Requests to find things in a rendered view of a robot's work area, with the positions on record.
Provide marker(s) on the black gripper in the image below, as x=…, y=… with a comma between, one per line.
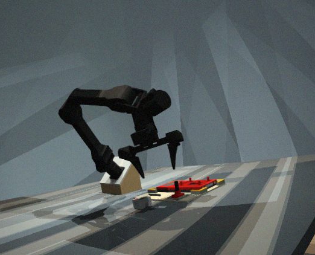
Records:
x=173, y=138

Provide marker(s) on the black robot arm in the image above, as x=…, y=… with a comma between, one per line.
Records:
x=120, y=99

